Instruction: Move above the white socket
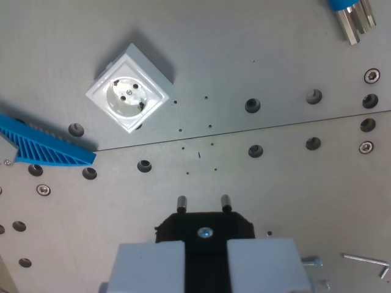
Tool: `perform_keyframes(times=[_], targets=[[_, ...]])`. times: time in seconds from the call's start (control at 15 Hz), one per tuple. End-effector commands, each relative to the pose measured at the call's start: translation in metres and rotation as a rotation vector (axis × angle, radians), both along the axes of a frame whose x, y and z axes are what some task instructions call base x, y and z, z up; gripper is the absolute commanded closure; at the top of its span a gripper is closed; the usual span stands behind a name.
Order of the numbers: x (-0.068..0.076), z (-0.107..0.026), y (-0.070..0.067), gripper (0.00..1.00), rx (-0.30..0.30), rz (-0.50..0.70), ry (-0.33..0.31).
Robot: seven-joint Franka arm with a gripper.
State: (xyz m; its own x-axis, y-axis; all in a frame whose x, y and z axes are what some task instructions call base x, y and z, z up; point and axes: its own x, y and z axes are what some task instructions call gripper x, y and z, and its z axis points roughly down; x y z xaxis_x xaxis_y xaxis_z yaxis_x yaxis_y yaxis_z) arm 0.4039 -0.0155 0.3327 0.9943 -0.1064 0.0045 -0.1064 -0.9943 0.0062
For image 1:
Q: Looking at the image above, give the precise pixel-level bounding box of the small silver metal part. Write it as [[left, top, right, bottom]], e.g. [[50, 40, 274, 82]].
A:
[[316, 278, 332, 293]]

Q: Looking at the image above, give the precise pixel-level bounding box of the white square wall socket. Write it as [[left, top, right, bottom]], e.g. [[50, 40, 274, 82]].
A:
[[85, 42, 175, 134]]

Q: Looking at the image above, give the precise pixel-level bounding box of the silver screw in black plug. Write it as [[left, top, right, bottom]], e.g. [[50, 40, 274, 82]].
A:
[[197, 226, 214, 240]]

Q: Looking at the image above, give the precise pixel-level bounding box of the silver allen key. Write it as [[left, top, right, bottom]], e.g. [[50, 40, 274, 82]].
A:
[[341, 252, 390, 279]]

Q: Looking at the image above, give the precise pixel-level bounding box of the grey bracket with screw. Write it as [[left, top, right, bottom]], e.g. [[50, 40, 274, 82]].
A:
[[0, 134, 20, 167]]

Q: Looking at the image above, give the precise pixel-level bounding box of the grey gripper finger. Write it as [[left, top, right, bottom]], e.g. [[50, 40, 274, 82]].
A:
[[99, 241, 186, 293], [227, 237, 311, 293]]

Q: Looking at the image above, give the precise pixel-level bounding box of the blue ribbed wedge part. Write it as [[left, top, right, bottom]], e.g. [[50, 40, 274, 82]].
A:
[[0, 113, 97, 168]]

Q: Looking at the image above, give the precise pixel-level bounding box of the metal hex standoff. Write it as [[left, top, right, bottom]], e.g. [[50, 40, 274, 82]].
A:
[[351, 0, 377, 34], [337, 6, 362, 46]]

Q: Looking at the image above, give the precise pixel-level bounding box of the black plug with metal pins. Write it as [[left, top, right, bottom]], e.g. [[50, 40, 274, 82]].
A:
[[154, 194, 256, 293]]

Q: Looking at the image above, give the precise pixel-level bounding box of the silver cylinder head bolt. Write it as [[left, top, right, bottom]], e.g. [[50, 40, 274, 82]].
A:
[[301, 255, 324, 268]]

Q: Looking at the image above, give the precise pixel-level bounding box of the blue plastic cap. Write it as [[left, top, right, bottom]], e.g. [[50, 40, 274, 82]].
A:
[[326, 0, 361, 13]]

